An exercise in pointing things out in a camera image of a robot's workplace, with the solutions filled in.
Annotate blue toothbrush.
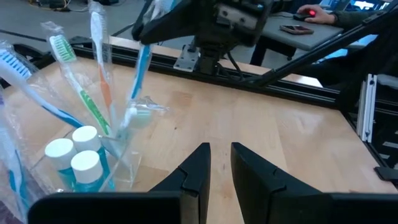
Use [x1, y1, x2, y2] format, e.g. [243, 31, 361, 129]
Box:
[116, 0, 170, 141]
[0, 83, 32, 218]
[0, 40, 86, 130]

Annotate smartphone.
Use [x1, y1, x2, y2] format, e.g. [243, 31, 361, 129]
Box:
[279, 24, 315, 35]

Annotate orange toothbrush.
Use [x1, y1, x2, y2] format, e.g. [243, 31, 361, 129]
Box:
[86, 0, 118, 131]

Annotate black computer mouse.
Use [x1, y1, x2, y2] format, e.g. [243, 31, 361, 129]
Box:
[292, 9, 317, 22]

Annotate clear acrylic organizer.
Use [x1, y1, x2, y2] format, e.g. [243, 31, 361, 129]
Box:
[27, 124, 144, 194]

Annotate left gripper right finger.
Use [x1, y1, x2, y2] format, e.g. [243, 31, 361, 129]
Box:
[231, 142, 398, 224]

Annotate silver aluminium extrusion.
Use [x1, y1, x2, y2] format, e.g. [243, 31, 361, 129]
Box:
[356, 73, 378, 143]

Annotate person's hand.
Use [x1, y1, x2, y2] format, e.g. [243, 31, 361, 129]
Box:
[297, 4, 338, 26]

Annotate grey desk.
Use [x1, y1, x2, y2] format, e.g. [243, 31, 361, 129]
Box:
[248, 14, 351, 68]

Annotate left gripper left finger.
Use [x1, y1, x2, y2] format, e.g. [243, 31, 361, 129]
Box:
[27, 142, 211, 224]

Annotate person's forearm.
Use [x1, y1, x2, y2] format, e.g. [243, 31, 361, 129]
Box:
[332, 10, 379, 31]

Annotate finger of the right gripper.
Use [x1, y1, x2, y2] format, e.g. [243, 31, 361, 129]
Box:
[132, 0, 155, 32]
[139, 0, 200, 45]

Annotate green toothbrush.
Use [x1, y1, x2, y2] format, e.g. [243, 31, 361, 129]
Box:
[40, 21, 113, 136]

